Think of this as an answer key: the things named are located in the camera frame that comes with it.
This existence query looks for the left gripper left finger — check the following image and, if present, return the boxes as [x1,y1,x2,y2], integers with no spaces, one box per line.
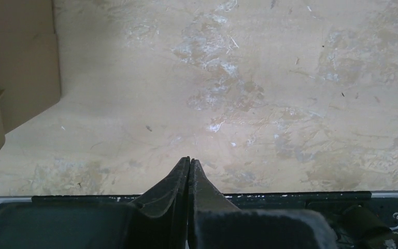
[0,157,190,248]

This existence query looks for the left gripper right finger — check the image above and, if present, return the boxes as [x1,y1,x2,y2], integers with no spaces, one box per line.
[188,159,337,248]

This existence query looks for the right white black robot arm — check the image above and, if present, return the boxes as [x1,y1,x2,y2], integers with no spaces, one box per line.
[331,205,398,249]

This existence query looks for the tan plastic tool case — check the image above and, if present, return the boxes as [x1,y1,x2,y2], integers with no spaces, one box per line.
[0,1,61,150]

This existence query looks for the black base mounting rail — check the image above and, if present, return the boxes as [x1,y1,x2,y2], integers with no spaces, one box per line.
[0,191,398,228]

